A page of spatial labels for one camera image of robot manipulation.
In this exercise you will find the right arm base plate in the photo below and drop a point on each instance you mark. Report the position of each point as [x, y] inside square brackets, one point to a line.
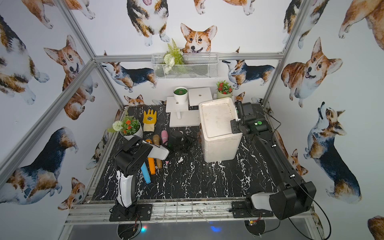
[244, 209]

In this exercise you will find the white cup green top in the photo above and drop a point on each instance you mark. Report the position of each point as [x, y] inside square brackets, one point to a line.
[181, 95]

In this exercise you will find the green fern white flowers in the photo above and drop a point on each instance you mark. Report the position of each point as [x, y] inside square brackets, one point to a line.
[173, 57]

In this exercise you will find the yellow work glove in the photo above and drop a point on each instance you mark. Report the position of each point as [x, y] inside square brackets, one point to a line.
[149, 120]

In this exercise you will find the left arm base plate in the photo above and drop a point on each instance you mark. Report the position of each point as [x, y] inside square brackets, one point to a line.
[120, 214]

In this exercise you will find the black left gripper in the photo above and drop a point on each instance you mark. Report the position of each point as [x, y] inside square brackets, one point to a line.
[182, 142]

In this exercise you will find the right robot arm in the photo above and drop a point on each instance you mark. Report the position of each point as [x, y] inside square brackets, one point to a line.
[294, 195]

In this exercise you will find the orange microphone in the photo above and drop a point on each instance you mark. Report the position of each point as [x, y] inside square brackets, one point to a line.
[152, 167]

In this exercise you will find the white stepped display stand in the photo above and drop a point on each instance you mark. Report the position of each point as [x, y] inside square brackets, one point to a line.
[178, 107]

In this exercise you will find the pink microphone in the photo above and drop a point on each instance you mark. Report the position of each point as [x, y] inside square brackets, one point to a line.
[164, 136]

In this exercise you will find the gold brown microphone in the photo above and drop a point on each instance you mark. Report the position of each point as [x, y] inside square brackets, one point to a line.
[156, 141]

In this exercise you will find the orange flower white pot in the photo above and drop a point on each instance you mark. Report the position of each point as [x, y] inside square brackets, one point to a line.
[128, 126]

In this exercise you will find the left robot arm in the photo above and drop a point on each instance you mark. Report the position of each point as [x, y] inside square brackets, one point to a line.
[129, 159]

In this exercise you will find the white drawer cabinet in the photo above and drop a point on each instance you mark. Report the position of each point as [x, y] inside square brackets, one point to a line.
[218, 141]

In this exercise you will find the white wire wall basket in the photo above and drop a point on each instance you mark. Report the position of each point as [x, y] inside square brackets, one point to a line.
[197, 66]

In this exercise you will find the red flower pot plant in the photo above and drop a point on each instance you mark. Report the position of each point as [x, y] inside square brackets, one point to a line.
[224, 90]

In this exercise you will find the blue microphone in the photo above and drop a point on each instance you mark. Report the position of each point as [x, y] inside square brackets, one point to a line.
[145, 173]

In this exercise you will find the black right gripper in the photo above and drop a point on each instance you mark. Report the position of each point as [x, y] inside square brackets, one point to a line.
[233, 125]

